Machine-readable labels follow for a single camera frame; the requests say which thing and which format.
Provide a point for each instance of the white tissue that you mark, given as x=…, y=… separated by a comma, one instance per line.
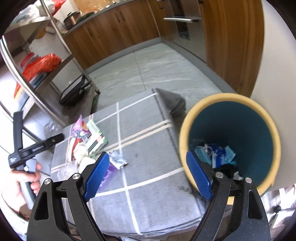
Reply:
x=81, y=154

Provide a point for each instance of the red plastic bag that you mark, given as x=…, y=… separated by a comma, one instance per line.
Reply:
x=44, y=63

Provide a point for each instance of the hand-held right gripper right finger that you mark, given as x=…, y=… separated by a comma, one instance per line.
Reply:
x=198, y=176

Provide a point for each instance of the purple wrapper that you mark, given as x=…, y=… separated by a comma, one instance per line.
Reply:
x=107, y=176

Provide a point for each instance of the blue wipes packet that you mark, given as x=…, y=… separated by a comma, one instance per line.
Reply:
x=218, y=156

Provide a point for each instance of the small silver torn wrapper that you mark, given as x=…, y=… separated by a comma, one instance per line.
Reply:
x=115, y=160

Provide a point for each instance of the black cloth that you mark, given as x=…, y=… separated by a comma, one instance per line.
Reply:
x=227, y=169

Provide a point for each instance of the green and white packet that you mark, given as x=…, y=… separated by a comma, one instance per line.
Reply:
x=94, y=136

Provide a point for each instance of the wooden kitchen cabinets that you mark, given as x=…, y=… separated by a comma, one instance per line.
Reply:
x=129, y=25

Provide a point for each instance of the grey checked cloth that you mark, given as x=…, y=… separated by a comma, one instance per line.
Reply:
x=143, y=162

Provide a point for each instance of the red lid container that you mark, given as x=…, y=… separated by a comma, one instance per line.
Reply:
x=27, y=59

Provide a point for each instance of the steel shelf rack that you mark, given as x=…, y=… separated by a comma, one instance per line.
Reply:
x=76, y=109

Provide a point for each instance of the red and white noodle cup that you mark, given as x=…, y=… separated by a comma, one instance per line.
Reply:
x=71, y=148

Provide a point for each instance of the white plastic bag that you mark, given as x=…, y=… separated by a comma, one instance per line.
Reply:
x=64, y=169

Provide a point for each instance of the person's left hand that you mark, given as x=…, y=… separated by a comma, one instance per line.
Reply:
x=13, y=190

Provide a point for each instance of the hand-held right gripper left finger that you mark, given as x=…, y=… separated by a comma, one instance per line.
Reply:
x=97, y=178

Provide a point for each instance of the clear storage box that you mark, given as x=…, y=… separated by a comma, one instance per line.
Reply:
x=37, y=80

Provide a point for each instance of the stainless steel oven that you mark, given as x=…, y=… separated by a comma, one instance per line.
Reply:
x=185, y=14

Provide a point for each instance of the orange plastic bag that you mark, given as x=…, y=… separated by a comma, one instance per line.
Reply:
x=55, y=4

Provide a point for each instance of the dark rice cooker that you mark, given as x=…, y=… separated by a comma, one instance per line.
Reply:
x=71, y=19

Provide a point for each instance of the teal bin with yellow rim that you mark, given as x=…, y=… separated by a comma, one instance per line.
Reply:
x=242, y=125

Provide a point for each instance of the pink wrapper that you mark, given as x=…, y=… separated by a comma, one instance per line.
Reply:
x=79, y=129

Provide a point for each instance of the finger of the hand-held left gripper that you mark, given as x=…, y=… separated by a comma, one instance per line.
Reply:
x=18, y=129
x=50, y=141

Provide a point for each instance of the blue face mask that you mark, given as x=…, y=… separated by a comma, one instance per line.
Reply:
x=202, y=154

